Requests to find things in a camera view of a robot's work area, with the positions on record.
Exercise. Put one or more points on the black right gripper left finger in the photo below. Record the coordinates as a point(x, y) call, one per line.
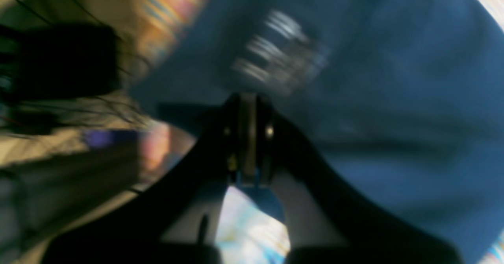
point(175, 220)

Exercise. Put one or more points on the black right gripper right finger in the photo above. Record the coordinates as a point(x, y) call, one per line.
point(329, 221)

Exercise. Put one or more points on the dark blue t-shirt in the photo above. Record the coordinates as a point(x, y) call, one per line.
point(374, 118)

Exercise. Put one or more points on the colourful patterned tablecloth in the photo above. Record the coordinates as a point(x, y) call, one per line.
point(173, 32)

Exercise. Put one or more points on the aluminium table frame rail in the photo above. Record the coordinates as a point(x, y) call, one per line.
point(41, 196)

